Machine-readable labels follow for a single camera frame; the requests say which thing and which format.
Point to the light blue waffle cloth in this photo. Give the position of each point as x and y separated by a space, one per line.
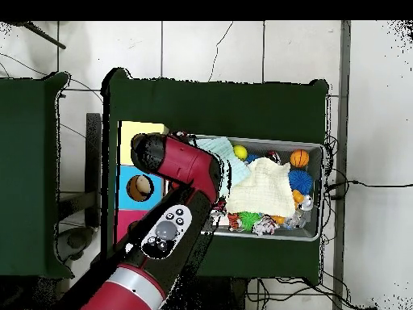
229 152

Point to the beige round object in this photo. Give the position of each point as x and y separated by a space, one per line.
142 187

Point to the orange basketball toy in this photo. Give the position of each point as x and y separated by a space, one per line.
299 158

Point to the blue spiky ball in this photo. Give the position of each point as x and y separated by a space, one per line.
301 182

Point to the yellow ball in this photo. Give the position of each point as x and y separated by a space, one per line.
240 152

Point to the shallow clear mesh bin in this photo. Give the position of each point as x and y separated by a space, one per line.
314 223

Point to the dark thin rod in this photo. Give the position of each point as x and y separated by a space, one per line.
42 35

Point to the red and white toy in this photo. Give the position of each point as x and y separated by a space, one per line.
219 210

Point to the orange striped tiger toy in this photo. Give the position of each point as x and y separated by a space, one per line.
233 221

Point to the cream waffle cloth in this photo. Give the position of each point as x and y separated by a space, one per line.
264 187

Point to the green cloth side table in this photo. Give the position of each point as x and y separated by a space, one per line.
29 174

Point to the orange plastic toy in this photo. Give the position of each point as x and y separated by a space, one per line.
297 196

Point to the green spiky ball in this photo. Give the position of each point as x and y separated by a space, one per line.
248 221

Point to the dark green table cloth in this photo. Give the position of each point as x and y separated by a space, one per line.
213 110

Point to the black flat panel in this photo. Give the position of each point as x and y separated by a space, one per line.
94 148

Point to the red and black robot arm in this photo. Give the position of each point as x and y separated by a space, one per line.
187 165

